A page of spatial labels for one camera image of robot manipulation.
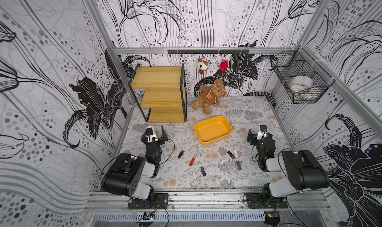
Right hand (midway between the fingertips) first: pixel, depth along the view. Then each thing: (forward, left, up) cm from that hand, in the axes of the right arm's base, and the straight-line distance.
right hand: (259, 128), depth 91 cm
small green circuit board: (-45, +63, -9) cm, 78 cm away
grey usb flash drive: (-21, +15, -7) cm, 26 cm away
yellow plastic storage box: (+5, +28, -9) cm, 30 cm away
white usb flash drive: (-13, +15, -7) cm, 22 cm away
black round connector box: (-45, +3, -9) cm, 46 cm away
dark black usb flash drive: (-14, +19, -7) cm, 24 cm away
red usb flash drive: (-18, +42, -7) cm, 46 cm away
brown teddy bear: (+27, +29, +2) cm, 40 cm away
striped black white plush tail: (+36, -19, -7) cm, 41 cm away
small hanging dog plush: (+31, +35, +25) cm, 54 cm away
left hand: (-3, +63, +4) cm, 64 cm away
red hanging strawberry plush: (+33, +21, +24) cm, 46 cm away
